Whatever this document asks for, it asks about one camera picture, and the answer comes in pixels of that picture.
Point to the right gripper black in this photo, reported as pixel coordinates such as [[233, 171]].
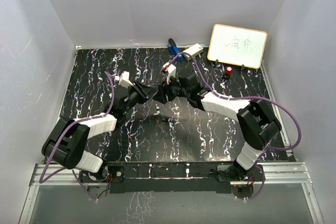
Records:
[[164, 90]]

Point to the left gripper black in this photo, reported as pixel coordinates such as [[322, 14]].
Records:
[[145, 92]]

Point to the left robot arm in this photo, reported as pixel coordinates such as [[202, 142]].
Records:
[[67, 142]]

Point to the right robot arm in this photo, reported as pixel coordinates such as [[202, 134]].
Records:
[[256, 119]]

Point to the blue stapler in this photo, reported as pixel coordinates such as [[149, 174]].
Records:
[[174, 49]]

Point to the small white box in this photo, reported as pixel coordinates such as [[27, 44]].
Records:
[[193, 51]]

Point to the red emergency stop button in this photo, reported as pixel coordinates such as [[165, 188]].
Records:
[[227, 73]]

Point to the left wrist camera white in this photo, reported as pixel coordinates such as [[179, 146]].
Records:
[[123, 79]]

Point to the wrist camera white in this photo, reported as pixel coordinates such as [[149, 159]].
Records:
[[123, 79], [170, 71]]

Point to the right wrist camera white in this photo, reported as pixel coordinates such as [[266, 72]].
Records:
[[170, 71]]

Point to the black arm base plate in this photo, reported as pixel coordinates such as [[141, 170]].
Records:
[[130, 177]]

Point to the whiteboard with yellow frame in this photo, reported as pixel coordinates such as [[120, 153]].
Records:
[[237, 46]]

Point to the aluminium rail frame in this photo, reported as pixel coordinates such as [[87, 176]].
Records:
[[197, 192]]

